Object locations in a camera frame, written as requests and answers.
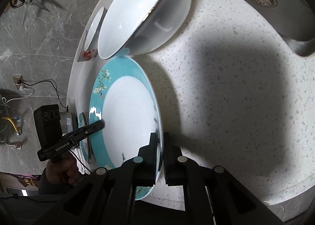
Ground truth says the black cable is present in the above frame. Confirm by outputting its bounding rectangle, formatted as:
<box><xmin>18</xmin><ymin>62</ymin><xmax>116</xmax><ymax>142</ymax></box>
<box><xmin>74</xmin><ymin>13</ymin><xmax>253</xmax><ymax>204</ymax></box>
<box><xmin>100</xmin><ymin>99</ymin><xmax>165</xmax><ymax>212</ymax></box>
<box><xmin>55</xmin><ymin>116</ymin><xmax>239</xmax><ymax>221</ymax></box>
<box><xmin>21</xmin><ymin>80</ymin><xmax>69</xmax><ymax>112</ymax></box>

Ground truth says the person's left hand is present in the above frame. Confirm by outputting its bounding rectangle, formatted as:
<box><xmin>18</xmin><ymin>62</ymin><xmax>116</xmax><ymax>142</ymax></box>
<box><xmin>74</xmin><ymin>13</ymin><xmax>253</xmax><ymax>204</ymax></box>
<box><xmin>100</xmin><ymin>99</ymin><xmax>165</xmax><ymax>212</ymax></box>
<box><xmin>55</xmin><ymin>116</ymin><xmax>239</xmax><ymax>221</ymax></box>
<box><xmin>45</xmin><ymin>153</ymin><xmax>83</xmax><ymax>185</ymax></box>

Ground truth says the small teal floral plate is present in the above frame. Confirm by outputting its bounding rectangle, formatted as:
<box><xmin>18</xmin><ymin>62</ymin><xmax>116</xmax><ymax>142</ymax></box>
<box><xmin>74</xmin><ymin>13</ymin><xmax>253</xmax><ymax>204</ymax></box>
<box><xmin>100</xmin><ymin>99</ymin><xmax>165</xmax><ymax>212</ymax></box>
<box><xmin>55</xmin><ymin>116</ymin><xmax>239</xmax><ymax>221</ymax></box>
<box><xmin>77</xmin><ymin>113</ymin><xmax>94</xmax><ymax>164</ymax></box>

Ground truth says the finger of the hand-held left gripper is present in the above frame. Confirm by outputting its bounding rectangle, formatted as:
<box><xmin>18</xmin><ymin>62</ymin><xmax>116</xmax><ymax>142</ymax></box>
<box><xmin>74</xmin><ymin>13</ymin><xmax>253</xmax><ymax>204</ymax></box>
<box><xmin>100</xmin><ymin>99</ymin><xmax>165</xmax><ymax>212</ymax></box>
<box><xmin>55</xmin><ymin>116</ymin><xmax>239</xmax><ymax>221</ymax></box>
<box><xmin>61</xmin><ymin>120</ymin><xmax>106</xmax><ymax>143</ymax></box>

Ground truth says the large white bowl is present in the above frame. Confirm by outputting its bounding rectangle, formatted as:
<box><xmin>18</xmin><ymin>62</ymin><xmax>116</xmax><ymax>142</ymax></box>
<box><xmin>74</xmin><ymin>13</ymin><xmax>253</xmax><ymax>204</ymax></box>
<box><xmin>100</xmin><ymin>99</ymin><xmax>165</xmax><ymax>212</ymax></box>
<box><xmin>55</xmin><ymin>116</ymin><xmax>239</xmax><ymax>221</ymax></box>
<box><xmin>98</xmin><ymin>0</ymin><xmax>192</xmax><ymax>59</ymax></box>

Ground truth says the white charger cable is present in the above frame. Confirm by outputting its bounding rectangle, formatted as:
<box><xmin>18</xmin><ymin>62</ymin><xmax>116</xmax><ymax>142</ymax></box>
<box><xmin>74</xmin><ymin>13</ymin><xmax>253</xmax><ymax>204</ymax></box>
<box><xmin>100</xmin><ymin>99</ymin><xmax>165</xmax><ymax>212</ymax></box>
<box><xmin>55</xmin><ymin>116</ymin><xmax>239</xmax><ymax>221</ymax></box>
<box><xmin>0</xmin><ymin>86</ymin><xmax>33</xmax><ymax>107</ymax></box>

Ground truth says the yellow hose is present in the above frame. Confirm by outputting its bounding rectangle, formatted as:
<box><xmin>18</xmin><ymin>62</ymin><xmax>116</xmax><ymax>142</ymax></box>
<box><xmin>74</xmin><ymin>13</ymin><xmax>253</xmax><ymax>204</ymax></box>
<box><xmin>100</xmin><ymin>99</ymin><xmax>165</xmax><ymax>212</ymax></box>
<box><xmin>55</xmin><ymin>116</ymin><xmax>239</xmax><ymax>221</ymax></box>
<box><xmin>2</xmin><ymin>116</ymin><xmax>21</xmax><ymax>133</ymax></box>

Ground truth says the stainless steel sink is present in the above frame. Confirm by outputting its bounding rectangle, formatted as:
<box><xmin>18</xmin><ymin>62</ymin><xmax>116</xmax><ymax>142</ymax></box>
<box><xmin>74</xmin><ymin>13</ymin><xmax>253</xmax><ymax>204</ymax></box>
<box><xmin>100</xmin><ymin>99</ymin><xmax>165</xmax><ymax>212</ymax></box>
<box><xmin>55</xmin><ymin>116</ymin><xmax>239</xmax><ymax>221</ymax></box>
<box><xmin>223</xmin><ymin>0</ymin><xmax>315</xmax><ymax>57</ymax></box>

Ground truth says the large teal floral plate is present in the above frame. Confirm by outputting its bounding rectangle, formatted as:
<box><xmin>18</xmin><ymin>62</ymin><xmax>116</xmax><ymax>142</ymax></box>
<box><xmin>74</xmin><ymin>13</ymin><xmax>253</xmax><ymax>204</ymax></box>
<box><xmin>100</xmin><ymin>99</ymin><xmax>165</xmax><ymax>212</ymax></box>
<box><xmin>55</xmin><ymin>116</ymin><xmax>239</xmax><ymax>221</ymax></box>
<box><xmin>89</xmin><ymin>57</ymin><xmax>163</xmax><ymax>201</ymax></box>

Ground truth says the person's left forearm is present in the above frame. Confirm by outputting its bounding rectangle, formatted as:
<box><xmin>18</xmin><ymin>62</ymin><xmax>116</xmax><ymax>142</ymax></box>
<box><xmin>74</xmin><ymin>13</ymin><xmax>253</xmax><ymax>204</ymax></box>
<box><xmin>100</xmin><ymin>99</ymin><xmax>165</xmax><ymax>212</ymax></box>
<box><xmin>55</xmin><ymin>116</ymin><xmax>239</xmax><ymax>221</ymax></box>
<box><xmin>37</xmin><ymin>166</ymin><xmax>72</xmax><ymax>197</ymax></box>

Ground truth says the pink floral bowl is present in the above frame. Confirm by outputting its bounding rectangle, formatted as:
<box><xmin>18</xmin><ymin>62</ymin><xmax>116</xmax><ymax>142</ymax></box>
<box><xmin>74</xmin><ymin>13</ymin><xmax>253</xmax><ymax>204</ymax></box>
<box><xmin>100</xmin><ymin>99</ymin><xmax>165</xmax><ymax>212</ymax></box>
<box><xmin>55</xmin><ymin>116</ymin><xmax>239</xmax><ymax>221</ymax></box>
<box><xmin>84</xmin><ymin>7</ymin><xmax>105</xmax><ymax>60</ymax></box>

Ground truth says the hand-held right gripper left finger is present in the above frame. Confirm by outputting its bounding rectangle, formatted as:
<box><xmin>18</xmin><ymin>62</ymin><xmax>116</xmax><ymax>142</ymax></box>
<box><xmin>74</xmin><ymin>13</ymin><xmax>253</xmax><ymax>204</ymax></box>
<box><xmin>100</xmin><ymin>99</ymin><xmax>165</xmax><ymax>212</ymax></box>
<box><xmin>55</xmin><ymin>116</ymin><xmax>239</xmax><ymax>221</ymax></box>
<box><xmin>37</xmin><ymin>133</ymin><xmax>158</xmax><ymax>225</ymax></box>

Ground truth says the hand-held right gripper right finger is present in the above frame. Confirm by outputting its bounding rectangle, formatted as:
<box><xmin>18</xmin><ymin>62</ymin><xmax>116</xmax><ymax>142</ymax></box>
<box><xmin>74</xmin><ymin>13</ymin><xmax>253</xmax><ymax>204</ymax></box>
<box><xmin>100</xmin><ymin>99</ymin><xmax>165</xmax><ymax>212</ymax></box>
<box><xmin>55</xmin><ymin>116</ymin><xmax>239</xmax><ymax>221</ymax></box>
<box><xmin>164</xmin><ymin>133</ymin><xmax>291</xmax><ymax>225</ymax></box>

